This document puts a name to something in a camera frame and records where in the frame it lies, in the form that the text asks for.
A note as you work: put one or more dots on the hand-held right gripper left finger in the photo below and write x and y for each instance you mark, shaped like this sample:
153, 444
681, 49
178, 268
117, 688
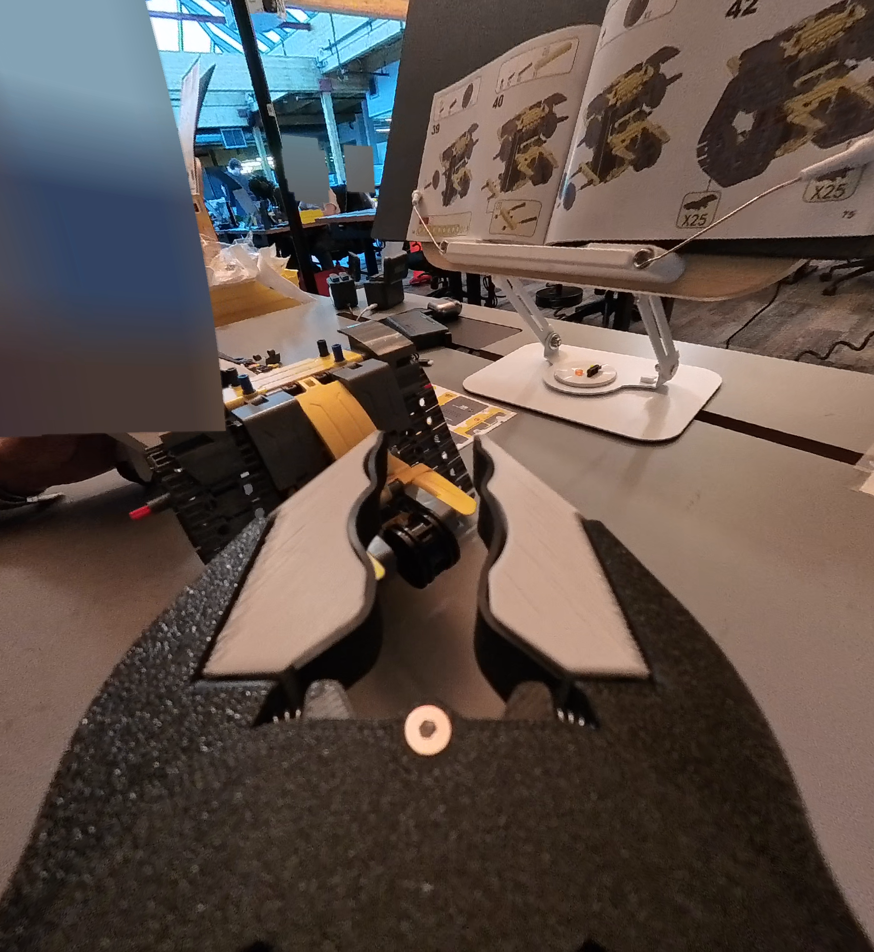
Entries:
295, 587

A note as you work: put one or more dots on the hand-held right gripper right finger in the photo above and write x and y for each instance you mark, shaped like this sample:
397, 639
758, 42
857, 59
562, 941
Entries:
556, 587

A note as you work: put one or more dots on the grey toy track strip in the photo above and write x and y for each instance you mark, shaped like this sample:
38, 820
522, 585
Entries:
206, 491
429, 431

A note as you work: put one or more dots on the yellow toy brick vehicle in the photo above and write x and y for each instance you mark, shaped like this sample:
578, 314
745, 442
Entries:
333, 416

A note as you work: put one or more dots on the person's left forearm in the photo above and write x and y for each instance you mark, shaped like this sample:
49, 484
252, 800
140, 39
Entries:
50, 454

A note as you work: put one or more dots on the yellow grey sticker sheet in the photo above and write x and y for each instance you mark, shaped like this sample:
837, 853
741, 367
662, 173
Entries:
474, 416

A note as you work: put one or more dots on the white book stand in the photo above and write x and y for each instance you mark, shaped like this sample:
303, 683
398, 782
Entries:
593, 394

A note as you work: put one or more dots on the yellow storage bin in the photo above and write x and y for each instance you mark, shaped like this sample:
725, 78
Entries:
258, 301

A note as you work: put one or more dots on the clear plastic bag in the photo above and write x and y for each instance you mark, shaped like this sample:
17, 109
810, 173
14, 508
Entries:
247, 260

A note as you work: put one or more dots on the black power adapter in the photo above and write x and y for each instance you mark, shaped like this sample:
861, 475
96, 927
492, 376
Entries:
386, 286
342, 290

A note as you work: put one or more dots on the black flat rectangular device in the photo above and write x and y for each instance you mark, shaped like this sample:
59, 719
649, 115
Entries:
416, 329

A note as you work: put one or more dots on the grey earbud case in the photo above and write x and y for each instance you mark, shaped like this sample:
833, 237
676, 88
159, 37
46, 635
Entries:
444, 308

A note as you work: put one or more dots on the black metal stand pole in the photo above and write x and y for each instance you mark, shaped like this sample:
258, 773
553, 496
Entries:
266, 111

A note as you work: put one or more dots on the open instruction booklet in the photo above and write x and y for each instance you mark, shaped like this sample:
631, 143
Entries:
630, 111

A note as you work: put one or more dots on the dark grey divider panel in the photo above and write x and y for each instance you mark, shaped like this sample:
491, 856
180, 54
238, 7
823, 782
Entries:
422, 44

